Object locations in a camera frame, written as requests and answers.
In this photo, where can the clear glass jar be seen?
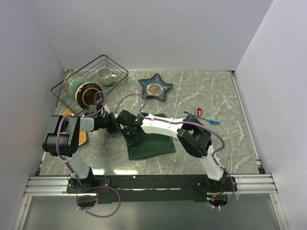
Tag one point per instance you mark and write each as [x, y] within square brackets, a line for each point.
[68, 78]

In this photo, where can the blue metal fork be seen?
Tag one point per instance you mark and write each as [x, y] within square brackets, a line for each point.
[212, 122]

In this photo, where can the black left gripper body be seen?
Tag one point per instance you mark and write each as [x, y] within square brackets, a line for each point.
[109, 122]

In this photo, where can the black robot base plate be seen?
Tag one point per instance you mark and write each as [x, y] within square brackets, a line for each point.
[147, 188]

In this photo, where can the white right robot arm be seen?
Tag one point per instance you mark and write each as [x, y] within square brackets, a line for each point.
[193, 136]

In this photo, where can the dark green cloth napkin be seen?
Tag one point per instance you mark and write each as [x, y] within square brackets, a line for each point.
[145, 146]

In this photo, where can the aluminium frame rail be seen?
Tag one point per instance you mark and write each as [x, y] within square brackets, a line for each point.
[255, 184]

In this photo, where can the iridescent rainbow metal spoon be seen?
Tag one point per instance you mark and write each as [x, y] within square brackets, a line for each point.
[198, 112]

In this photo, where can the black wire dish rack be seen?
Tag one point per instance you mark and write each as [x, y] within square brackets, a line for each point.
[89, 71]

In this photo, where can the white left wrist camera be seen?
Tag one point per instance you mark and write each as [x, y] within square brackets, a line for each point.
[106, 112]

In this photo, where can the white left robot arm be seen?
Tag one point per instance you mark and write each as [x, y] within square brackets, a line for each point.
[62, 141]

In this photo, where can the blue star-shaped ceramic dish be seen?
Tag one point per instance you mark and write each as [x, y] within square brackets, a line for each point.
[154, 87]

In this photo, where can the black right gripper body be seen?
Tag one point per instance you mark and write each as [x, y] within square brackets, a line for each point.
[130, 137]

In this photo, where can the orange woven fan-shaped mat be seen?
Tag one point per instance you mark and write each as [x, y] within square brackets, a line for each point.
[82, 134]

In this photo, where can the green ceramic bowl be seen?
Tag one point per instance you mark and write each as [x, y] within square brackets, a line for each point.
[75, 83]

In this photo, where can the striped grey ceramic mug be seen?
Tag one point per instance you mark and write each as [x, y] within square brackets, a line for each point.
[105, 77]

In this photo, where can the dark brown ceramic bowl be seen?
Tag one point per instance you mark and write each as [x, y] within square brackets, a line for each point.
[85, 94]

